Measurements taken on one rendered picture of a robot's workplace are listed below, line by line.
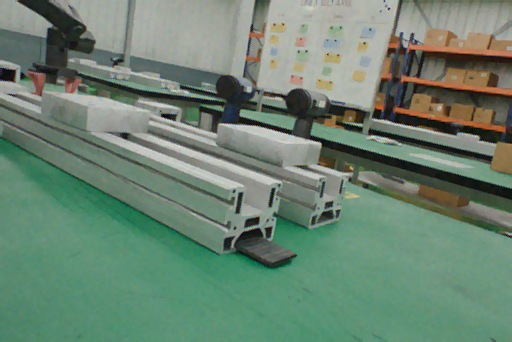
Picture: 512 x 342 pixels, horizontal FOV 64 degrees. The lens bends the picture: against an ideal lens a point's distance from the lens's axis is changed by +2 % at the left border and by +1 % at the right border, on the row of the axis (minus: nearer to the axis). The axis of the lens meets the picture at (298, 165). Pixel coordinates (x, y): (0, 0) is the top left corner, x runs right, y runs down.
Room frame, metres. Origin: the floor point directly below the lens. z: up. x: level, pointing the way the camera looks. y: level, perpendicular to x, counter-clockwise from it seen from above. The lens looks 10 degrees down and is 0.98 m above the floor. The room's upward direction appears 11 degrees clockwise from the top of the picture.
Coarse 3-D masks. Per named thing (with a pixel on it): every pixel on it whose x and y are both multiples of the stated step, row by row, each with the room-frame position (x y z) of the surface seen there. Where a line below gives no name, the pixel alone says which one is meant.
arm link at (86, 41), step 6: (72, 30) 1.16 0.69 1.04; (78, 30) 1.17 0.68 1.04; (66, 36) 1.17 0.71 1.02; (72, 36) 1.18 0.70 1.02; (78, 36) 1.19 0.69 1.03; (84, 36) 1.24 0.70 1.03; (90, 36) 1.26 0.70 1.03; (78, 42) 1.23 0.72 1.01; (84, 42) 1.25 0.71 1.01; (90, 42) 1.27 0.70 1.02; (72, 48) 1.24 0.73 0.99; (78, 48) 1.24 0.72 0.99; (84, 48) 1.26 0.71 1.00; (90, 48) 1.27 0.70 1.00
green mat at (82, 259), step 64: (0, 192) 0.52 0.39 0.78; (64, 192) 0.57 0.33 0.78; (0, 256) 0.36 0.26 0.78; (64, 256) 0.38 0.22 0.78; (128, 256) 0.41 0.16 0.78; (192, 256) 0.44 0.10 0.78; (320, 256) 0.51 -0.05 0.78; (384, 256) 0.55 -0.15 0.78; (448, 256) 0.61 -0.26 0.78; (0, 320) 0.27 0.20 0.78; (64, 320) 0.28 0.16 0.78; (128, 320) 0.30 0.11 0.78; (192, 320) 0.31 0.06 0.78; (256, 320) 0.33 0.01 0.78; (320, 320) 0.35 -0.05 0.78; (384, 320) 0.38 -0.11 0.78; (448, 320) 0.40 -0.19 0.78
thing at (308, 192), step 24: (168, 120) 0.96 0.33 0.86; (192, 144) 0.78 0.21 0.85; (264, 168) 0.67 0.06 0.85; (288, 168) 0.64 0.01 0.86; (312, 168) 0.70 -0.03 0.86; (288, 192) 0.64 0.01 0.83; (312, 192) 0.61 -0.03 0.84; (336, 192) 0.67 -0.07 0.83; (288, 216) 0.63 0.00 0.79; (312, 216) 0.63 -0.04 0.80; (336, 216) 0.69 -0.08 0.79
